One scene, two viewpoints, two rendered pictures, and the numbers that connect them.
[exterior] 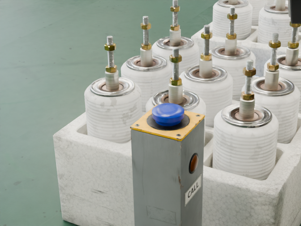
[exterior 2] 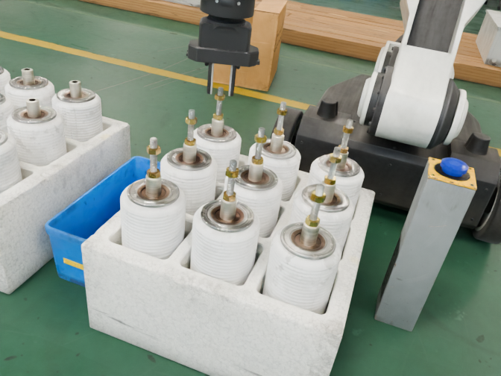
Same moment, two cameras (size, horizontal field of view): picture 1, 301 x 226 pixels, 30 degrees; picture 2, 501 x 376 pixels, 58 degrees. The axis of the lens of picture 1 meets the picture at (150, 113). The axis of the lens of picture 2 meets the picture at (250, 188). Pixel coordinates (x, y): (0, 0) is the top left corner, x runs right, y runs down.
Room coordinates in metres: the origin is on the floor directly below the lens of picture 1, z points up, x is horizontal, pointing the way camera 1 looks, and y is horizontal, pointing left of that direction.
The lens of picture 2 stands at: (1.06, 0.51, 0.63)
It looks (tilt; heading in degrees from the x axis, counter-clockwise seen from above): 32 degrees down; 256
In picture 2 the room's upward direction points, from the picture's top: 8 degrees clockwise
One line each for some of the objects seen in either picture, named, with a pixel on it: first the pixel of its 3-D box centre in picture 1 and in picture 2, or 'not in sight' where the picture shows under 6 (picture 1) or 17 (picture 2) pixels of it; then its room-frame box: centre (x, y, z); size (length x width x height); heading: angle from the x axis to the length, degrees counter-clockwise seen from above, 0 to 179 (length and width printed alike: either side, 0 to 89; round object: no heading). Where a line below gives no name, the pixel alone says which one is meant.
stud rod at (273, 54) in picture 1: (273, 56); (280, 121); (0.85, -0.20, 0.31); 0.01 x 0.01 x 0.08
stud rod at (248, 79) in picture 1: (248, 84); (345, 139); (0.74, -0.14, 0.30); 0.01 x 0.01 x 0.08
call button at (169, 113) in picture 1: (168, 116); (452, 168); (0.62, -0.02, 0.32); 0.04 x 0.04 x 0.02
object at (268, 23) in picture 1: (277, 45); (41, 158); (1.28, -0.31, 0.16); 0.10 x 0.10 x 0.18
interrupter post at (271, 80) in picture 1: (271, 79); (276, 142); (0.85, -0.20, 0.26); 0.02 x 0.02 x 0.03
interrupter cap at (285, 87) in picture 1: (271, 86); (276, 148); (0.85, -0.20, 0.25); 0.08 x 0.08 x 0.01
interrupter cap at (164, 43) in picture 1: (175, 43); (153, 192); (1.07, -0.05, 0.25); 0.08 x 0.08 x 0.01
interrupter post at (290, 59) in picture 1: (292, 55); (217, 127); (0.95, -0.26, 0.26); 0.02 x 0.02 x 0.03
